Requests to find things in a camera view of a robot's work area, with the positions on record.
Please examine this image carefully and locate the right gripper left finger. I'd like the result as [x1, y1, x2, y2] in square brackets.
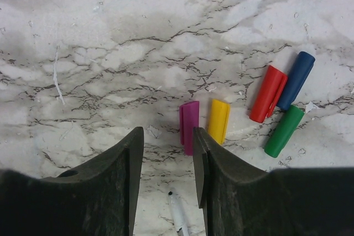
[1, 127, 144, 235]

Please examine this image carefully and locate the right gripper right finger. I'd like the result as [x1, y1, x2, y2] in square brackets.
[193, 128, 353, 235]

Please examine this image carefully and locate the white pen purple end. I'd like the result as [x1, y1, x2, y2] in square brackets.
[168, 191, 190, 236]

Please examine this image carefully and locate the yellow pen cap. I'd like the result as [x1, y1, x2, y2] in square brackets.
[208, 99, 230, 144]

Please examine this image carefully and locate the purple pen cap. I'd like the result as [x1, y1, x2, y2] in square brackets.
[179, 101, 200, 156]

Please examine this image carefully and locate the green pen cap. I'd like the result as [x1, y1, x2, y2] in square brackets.
[264, 105, 305, 158]

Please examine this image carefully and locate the red pen cap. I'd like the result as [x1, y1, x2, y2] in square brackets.
[249, 65, 288, 123]

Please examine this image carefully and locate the blue pen cap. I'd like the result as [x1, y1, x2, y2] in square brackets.
[277, 51, 315, 111]

